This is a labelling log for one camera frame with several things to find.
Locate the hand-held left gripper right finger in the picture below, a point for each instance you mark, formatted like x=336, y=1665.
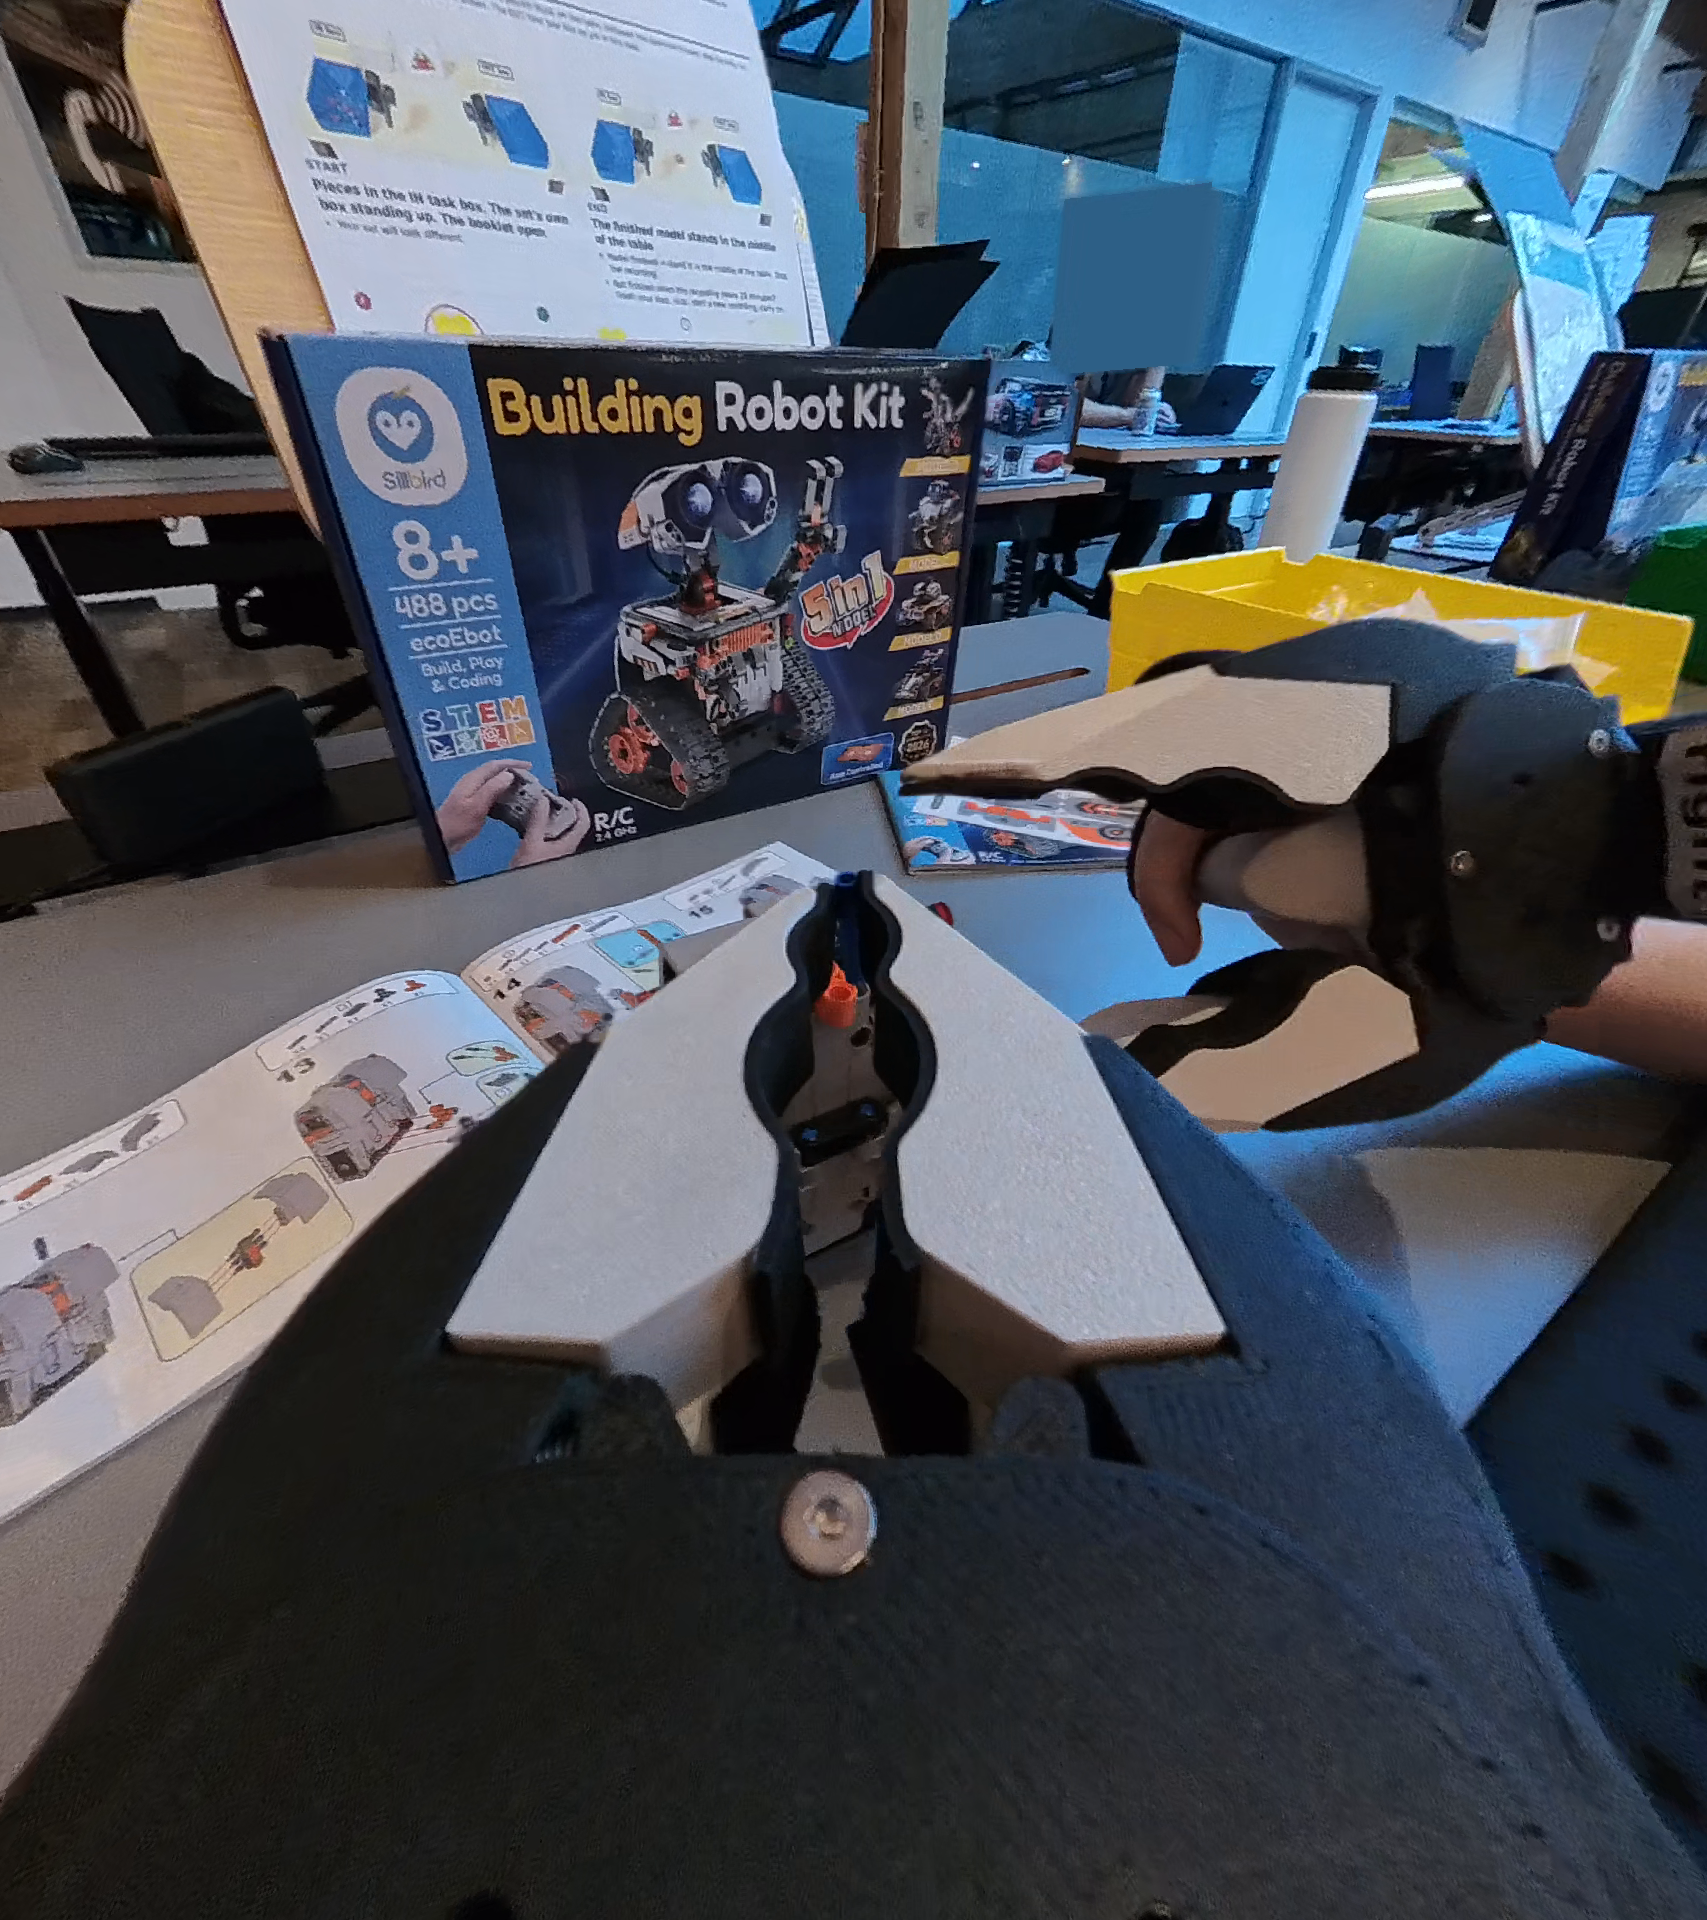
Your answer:
x=1063, y=1200

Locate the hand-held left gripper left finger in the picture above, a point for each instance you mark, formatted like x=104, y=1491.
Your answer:
x=628, y=1200

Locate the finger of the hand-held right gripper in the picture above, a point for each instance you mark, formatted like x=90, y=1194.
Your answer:
x=1213, y=734
x=1303, y=1064

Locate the grey toy robot model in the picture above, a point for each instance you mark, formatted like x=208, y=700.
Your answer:
x=853, y=1058

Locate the blue connector pin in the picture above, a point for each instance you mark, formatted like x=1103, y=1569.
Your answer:
x=841, y=922

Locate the grey desk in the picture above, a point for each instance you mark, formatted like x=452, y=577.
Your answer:
x=118, y=990

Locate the yellow plastic bin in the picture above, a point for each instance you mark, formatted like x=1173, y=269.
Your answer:
x=1243, y=630

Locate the printed sticker sheet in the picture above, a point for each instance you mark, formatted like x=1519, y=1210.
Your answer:
x=1047, y=818

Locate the white water bottle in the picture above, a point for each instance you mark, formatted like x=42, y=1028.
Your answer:
x=1317, y=464

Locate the dark laptop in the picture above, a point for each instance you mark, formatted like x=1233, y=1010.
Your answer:
x=1227, y=398

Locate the car model kit box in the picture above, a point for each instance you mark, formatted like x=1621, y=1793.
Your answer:
x=1025, y=429

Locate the blue robot kit box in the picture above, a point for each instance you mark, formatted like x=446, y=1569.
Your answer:
x=1587, y=451
x=644, y=601

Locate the white instruction booklet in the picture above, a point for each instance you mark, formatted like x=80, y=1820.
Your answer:
x=192, y=1200

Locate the board on wooden easel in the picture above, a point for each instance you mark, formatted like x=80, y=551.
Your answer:
x=1543, y=285

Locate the black perforated panel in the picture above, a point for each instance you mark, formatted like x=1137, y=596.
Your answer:
x=1693, y=1425

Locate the dark grey case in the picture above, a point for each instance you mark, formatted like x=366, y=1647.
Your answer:
x=192, y=781

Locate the white printed notice sheet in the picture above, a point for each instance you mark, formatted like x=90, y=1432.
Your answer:
x=524, y=181

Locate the wood-topped table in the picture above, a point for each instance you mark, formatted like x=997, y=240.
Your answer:
x=42, y=494

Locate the black computer mouse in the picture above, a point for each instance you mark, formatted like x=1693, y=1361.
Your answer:
x=46, y=458

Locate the curved plywood panel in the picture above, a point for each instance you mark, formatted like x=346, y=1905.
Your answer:
x=222, y=224

